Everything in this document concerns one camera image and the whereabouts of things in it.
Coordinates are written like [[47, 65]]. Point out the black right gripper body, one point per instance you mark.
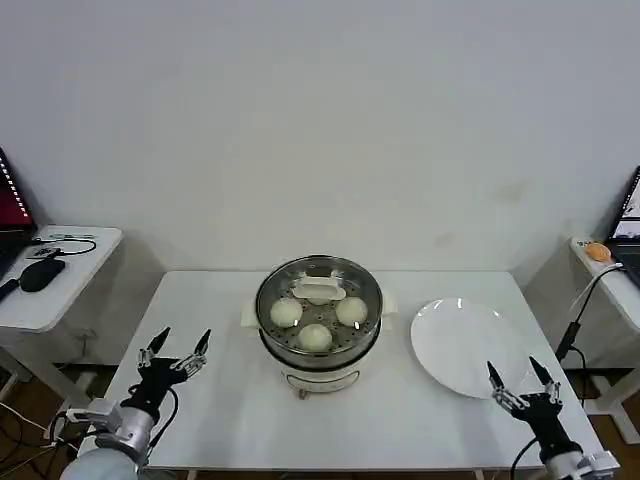
[[547, 420]]

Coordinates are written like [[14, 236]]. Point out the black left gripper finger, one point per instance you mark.
[[150, 352], [197, 357]]

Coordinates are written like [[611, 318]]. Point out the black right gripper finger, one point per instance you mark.
[[502, 395], [549, 385]]

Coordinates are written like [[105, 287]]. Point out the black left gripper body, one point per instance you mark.
[[155, 382]]

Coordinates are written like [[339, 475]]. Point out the white steamed bun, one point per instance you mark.
[[285, 313], [352, 310], [314, 336], [318, 301]]

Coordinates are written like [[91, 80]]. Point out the round glass lid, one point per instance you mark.
[[318, 289]]

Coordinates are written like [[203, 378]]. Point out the white round plate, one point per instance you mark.
[[450, 350]]

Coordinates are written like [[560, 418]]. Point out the perforated steel steamer basket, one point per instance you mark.
[[277, 343]]

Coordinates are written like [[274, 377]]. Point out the white side table with mouse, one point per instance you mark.
[[57, 300]]

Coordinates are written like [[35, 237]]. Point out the white electric cooking pot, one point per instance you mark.
[[320, 377]]

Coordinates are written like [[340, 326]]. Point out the black computer mouse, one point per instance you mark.
[[42, 275]]

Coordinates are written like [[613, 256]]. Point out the thin green pen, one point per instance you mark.
[[74, 235]]

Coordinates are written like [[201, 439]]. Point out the small orange object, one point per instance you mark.
[[599, 251]]

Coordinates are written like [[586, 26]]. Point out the small black adapter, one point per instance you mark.
[[45, 253]]

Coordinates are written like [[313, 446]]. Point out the black stick-shaped device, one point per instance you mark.
[[8, 290]]

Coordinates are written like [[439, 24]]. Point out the black laptop with white screen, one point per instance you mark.
[[631, 225]]

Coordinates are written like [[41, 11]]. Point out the black laptop with red screen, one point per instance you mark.
[[11, 210]]

